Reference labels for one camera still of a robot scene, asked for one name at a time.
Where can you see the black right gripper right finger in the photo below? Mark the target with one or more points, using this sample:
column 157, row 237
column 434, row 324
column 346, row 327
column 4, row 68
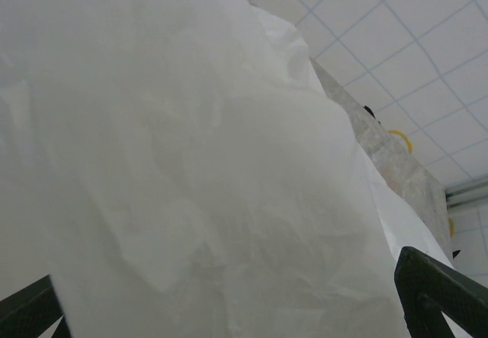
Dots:
column 446, row 300

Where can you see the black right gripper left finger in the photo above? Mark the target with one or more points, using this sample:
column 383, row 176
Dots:
column 26, row 315

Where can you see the white translucent plastic bag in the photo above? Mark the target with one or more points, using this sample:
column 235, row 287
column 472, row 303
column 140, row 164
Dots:
column 183, row 155

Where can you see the aluminium frame corner post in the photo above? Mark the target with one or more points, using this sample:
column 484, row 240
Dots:
column 467, row 196

